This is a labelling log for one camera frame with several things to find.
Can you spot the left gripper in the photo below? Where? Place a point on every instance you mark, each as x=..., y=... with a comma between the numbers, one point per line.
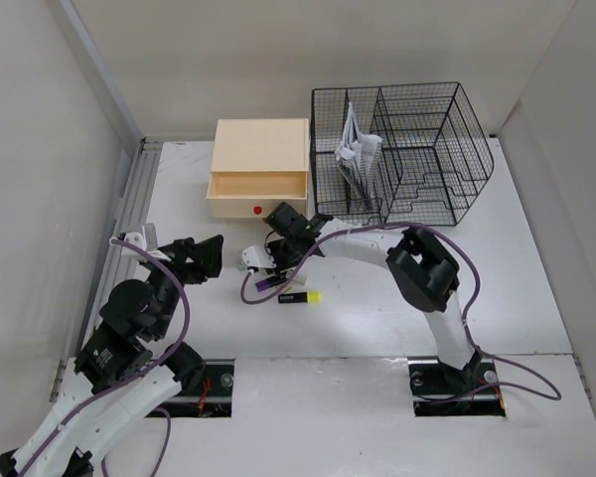
x=206, y=254

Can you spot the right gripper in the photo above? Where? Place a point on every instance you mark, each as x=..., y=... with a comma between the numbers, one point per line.
x=280, y=264

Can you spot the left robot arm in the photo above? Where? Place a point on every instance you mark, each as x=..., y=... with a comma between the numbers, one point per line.
x=116, y=381

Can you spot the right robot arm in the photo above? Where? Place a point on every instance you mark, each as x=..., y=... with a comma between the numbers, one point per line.
x=424, y=271

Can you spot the purple cap black highlighter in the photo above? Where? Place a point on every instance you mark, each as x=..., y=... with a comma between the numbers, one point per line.
x=269, y=282

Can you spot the yellow cap black highlighter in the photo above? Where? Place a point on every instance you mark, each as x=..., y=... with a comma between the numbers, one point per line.
x=300, y=297

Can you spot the cream drawer cabinet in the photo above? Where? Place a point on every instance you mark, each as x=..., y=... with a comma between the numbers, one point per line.
x=258, y=164

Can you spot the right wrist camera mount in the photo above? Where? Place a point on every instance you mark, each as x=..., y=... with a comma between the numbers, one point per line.
x=257, y=257

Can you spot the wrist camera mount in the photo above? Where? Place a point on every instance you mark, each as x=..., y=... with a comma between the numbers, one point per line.
x=138, y=242
x=257, y=257

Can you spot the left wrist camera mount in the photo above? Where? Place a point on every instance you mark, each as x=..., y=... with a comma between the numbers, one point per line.
x=138, y=242

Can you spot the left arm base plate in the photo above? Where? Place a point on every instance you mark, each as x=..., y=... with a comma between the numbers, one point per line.
x=213, y=392

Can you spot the black wire mesh organizer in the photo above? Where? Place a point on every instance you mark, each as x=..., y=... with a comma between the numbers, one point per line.
x=435, y=158

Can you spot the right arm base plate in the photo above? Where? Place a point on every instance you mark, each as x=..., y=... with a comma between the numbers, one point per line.
x=440, y=391

